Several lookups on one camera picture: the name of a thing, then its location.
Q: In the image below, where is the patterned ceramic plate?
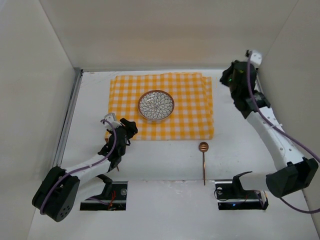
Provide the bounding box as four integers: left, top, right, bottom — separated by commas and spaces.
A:
137, 89, 175, 122

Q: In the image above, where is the yellow white checkered cloth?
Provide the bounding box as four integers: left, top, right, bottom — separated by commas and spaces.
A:
108, 72, 214, 141

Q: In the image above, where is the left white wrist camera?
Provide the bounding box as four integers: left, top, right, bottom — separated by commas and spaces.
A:
100, 112, 121, 131

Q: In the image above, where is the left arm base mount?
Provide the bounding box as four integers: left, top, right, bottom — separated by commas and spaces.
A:
79, 174, 128, 211

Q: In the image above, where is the purple cable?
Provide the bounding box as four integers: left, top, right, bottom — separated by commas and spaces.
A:
246, 53, 320, 214
39, 119, 118, 216

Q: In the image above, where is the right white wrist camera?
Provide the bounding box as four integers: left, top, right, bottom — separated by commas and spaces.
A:
245, 49, 263, 69

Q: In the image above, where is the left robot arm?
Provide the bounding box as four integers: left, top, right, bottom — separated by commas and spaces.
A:
31, 116, 138, 222

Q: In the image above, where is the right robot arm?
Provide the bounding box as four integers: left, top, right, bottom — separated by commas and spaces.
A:
220, 60, 319, 198

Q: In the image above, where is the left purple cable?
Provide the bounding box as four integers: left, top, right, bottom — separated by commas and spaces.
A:
39, 119, 118, 216

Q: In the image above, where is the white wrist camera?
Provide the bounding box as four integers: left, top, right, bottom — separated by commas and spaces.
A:
245, 49, 263, 69
100, 112, 121, 131

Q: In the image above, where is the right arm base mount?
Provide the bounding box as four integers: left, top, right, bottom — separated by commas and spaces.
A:
213, 171, 269, 211

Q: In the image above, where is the copper spoon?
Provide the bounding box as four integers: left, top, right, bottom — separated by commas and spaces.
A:
198, 141, 209, 186

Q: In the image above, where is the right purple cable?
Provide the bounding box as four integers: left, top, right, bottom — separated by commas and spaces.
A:
246, 53, 320, 214

